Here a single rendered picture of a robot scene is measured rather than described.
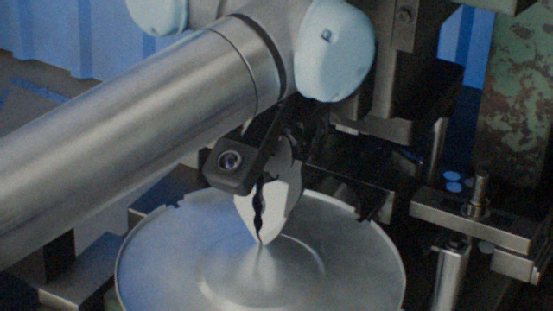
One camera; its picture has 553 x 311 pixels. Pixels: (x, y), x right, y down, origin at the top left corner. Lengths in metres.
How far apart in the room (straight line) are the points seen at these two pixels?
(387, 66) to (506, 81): 0.29
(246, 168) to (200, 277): 0.15
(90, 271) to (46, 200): 0.63
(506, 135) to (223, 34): 0.70
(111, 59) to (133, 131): 2.28
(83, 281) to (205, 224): 0.22
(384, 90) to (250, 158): 0.21
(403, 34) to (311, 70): 0.30
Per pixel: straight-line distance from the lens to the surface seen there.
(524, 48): 1.35
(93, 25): 2.98
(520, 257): 1.24
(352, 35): 0.79
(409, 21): 1.05
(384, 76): 1.13
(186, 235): 1.13
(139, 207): 1.31
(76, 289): 1.29
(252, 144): 0.98
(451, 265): 1.14
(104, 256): 1.34
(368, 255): 1.12
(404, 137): 1.16
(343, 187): 1.22
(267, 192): 1.06
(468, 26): 2.43
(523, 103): 1.38
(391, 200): 1.24
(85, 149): 0.70
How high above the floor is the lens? 1.46
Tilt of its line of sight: 32 degrees down
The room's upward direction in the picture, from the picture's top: 4 degrees clockwise
